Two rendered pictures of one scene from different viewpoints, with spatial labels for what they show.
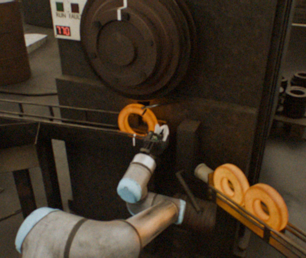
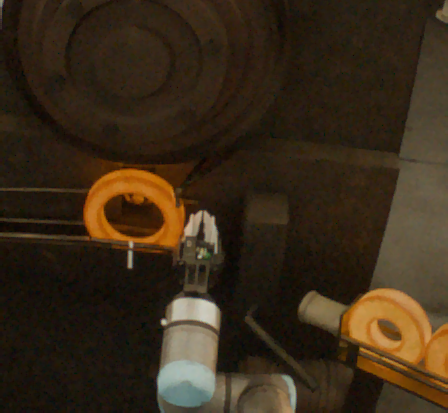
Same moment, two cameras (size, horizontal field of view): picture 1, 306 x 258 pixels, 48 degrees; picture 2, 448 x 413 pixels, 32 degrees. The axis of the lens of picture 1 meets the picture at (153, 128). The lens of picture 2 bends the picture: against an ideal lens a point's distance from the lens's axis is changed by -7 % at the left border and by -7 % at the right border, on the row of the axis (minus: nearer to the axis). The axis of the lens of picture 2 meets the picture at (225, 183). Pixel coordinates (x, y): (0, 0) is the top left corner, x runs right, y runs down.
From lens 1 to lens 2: 0.49 m
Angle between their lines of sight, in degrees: 22
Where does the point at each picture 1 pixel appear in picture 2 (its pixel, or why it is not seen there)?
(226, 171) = (387, 305)
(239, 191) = (414, 339)
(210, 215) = (331, 389)
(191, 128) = (278, 216)
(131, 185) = (196, 374)
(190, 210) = not seen: hidden behind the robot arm
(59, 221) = not seen: outside the picture
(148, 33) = (211, 25)
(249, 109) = (387, 159)
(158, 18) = not seen: outside the picture
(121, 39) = (139, 40)
